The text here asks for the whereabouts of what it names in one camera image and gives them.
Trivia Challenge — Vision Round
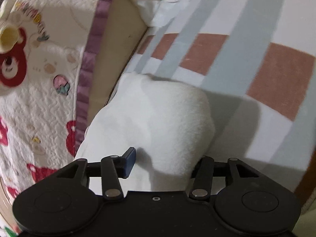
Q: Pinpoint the cream fleece garment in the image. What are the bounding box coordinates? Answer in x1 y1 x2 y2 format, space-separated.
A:
77 72 215 192

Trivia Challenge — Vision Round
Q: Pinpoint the plaid bed blanket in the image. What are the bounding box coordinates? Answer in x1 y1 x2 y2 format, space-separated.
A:
127 0 315 202

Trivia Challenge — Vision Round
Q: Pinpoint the bear print quilt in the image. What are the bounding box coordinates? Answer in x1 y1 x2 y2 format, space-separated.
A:
0 0 117 237

